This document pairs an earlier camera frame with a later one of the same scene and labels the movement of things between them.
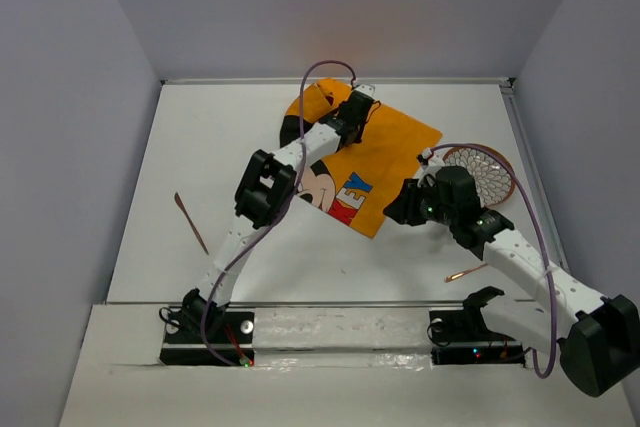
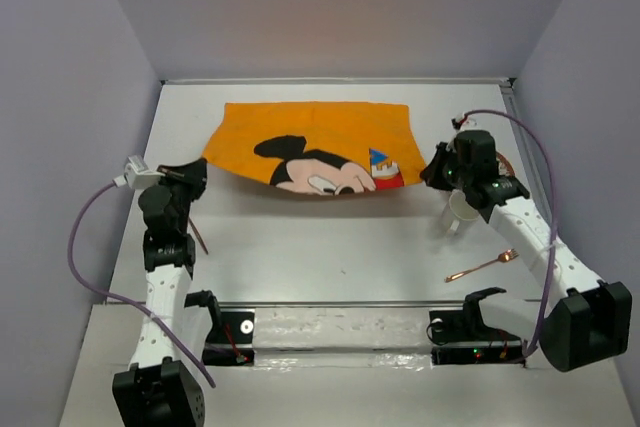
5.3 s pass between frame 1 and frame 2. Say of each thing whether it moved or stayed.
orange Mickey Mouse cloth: moved
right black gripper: moved
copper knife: stayed
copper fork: stayed
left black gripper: moved
